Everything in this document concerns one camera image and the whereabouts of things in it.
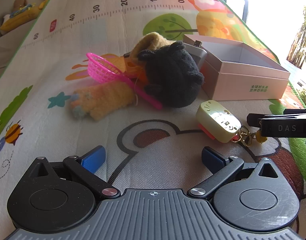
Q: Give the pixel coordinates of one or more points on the yellow cushion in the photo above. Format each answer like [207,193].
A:
[18,17]

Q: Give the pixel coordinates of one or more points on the bright window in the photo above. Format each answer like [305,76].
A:
[267,17]

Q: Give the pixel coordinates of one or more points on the grey metal case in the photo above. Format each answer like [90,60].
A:
[196,55]

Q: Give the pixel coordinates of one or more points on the printed cartoon play mat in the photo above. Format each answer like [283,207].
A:
[93,42]

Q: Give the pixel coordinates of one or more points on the yellow fuzzy sock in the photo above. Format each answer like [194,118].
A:
[105,97]
[153,42]

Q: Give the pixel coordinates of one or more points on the brown bear plush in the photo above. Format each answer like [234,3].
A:
[19,2]

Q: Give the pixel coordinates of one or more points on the small white plush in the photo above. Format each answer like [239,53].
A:
[7,17]

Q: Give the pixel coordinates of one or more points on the pink plastic net scoop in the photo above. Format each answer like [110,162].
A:
[103,70]

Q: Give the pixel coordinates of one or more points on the black plush toy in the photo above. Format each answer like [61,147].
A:
[173,75]

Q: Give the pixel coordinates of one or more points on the pink cardboard box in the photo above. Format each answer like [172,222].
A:
[243,85]

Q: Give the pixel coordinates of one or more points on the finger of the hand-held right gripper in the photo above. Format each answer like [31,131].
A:
[272,128]
[252,119]

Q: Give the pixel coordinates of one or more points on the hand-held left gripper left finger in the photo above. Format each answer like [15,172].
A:
[93,158]

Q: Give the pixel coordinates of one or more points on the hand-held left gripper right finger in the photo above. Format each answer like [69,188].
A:
[213,158]

